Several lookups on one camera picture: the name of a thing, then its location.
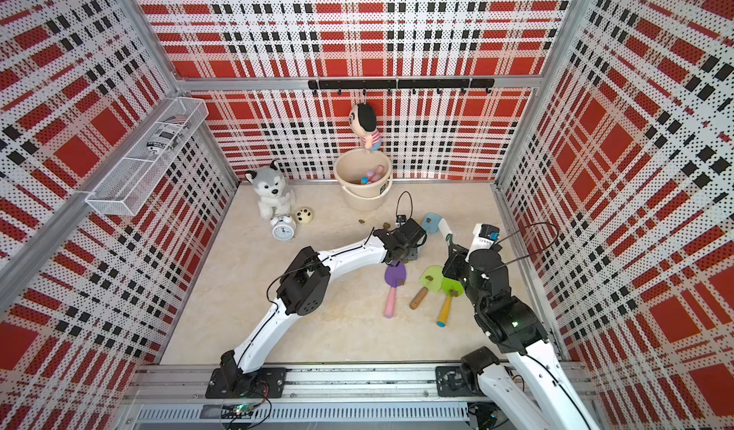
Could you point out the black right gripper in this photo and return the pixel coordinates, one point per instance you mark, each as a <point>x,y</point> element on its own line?
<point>456,261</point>

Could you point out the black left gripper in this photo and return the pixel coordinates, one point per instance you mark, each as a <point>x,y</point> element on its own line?
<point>413,255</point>

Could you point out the white brush green handle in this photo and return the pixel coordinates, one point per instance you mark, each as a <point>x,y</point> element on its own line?
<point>446,231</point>

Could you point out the purple pointed trowel row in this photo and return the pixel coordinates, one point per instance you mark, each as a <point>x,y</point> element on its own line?
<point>395,277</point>

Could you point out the purple square trowel pink handle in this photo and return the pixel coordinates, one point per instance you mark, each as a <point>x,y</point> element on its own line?
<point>377,174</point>

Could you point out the light blue hand trowel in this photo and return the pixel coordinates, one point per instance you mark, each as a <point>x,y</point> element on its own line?
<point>431,223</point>

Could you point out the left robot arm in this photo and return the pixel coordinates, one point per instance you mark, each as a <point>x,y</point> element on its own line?
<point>303,286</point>

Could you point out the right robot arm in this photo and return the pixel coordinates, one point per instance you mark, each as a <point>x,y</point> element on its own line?
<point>513,327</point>

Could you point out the beige plastic bucket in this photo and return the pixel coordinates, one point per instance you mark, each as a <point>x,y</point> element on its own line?
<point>357,163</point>

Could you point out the panda face squishy ball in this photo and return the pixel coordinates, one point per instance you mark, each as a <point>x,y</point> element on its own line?
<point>304,216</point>

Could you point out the doll with black hat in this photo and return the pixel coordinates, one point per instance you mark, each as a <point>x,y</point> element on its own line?
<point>364,124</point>

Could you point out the white alarm clock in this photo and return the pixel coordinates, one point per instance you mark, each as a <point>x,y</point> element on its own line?
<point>283,227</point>

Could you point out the grey white husky plush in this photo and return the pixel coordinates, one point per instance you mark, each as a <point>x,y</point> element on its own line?
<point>275,196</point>

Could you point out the green circuit board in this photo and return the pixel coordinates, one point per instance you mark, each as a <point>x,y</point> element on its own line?
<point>237,411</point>

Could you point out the can in shelf basket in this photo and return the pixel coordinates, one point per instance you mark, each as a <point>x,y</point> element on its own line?
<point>167,135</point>

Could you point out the green trowel yellow handle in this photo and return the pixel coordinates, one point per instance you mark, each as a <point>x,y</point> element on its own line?
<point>451,288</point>

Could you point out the light green trowel wooden handle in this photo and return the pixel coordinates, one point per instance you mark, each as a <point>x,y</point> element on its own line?
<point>431,281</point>

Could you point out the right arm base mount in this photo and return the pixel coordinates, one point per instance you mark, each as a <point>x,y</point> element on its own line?
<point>462,380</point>

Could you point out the black hook rail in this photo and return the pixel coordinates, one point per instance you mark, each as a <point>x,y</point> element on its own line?
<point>402,84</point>

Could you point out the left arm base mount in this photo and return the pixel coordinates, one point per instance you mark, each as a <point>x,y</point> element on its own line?
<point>228,382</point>

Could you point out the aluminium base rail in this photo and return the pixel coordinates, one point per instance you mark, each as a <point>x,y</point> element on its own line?
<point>311,395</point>

